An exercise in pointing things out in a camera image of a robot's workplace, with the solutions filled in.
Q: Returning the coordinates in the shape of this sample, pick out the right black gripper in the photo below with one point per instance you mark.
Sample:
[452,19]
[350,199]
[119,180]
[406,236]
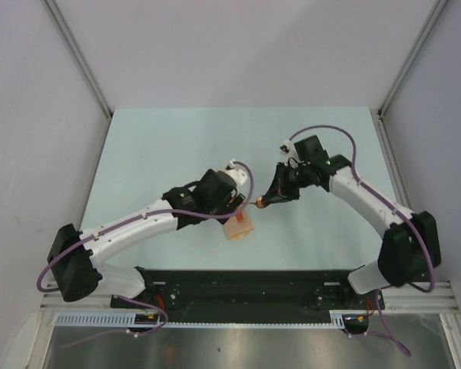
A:
[280,191]

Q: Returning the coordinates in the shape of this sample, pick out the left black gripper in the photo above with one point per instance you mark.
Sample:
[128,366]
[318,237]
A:
[229,204]

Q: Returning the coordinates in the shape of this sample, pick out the peach cloth napkin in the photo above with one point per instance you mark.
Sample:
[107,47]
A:
[235,230]

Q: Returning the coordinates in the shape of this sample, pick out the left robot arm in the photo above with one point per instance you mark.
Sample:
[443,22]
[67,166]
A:
[78,259]

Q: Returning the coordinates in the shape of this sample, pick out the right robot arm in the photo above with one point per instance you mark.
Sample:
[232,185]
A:
[410,242]

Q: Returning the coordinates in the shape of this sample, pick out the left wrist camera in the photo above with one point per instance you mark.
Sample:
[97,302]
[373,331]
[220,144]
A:
[238,174]

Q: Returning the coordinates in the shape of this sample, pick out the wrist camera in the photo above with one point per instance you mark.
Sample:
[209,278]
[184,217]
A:
[238,174]
[287,148]

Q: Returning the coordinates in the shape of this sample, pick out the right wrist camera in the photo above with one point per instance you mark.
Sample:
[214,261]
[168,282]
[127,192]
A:
[287,148]

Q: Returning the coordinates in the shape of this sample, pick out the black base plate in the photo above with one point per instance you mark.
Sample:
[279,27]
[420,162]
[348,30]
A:
[244,297]

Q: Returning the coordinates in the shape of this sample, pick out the right aluminium frame post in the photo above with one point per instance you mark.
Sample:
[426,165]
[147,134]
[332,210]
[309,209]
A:
[427,30]

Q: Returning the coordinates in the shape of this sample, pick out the aluminium frame post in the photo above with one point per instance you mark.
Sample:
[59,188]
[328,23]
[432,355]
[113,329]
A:
[67,36]
[427,30]

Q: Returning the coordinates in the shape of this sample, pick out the aluminium front rail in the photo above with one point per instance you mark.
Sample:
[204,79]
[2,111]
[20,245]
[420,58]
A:
[404,300]

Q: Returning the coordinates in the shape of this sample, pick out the left aluminium frame post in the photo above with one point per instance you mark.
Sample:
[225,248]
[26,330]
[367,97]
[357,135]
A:
[67,36]

